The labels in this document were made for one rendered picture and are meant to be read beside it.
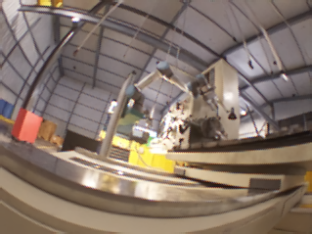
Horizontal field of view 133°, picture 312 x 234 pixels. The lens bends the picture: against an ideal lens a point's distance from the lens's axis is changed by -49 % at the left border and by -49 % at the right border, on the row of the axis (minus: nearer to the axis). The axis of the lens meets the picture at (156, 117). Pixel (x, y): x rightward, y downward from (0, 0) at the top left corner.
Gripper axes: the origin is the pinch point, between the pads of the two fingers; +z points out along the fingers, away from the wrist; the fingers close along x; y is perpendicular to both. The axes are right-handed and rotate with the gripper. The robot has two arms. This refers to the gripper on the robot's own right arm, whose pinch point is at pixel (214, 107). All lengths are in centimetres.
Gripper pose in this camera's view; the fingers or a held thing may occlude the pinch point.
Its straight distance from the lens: 120.9
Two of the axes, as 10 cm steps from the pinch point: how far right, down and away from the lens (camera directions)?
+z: 4.2, 9.1, -0.4
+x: -8.2, 3.6, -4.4
